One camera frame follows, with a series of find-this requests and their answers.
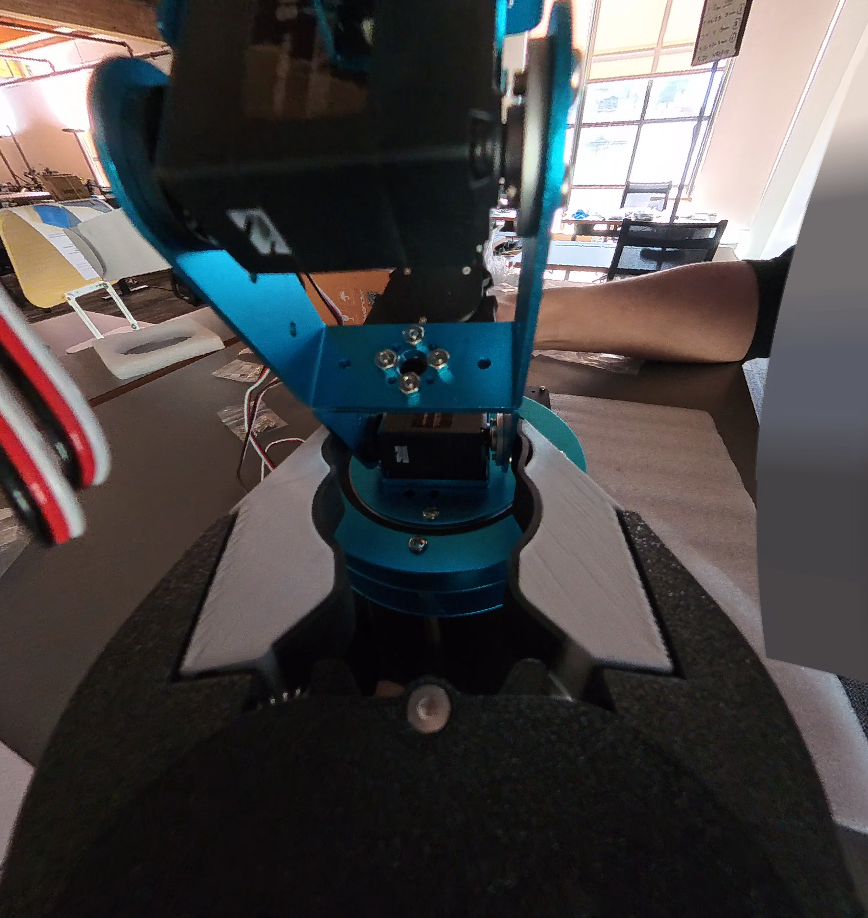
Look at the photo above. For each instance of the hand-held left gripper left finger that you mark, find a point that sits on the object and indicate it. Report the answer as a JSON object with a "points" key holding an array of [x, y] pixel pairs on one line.
{"points": [[255, 574]]}

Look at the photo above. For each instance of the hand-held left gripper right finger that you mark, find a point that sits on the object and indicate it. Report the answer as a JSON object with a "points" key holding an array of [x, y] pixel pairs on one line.
{"points": [[592, 574]]}

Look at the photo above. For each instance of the teal blue object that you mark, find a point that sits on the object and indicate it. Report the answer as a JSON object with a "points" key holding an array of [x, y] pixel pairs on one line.
{"points": [[419, 574]]}

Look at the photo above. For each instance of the person's right forearm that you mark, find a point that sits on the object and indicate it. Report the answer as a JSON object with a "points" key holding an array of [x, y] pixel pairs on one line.
{"points": [[656, 315]]}

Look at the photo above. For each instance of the dark desk with wooden rim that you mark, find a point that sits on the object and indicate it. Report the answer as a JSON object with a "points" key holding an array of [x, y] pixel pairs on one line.
{"points": [[61, 330]]}

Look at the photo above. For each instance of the orange cardboard box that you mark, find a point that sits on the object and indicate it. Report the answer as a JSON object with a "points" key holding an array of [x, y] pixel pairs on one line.
{"points": [[348, 294]]}

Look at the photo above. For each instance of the white foam sheet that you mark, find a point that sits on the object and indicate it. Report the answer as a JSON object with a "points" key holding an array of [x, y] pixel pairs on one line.
{"points": [[656, 466]]}

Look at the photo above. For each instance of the small clear parts bag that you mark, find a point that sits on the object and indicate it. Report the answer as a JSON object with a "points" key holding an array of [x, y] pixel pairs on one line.
{"points": [[247, 418], [242, 369]]}

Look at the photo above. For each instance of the multi-pane window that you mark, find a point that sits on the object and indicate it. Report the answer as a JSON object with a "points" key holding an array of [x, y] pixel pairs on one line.
{"points": [[642, 107]]}

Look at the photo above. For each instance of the paper note sheet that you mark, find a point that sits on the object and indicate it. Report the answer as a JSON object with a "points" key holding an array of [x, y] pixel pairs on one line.
{"points": [[721, 32]]}

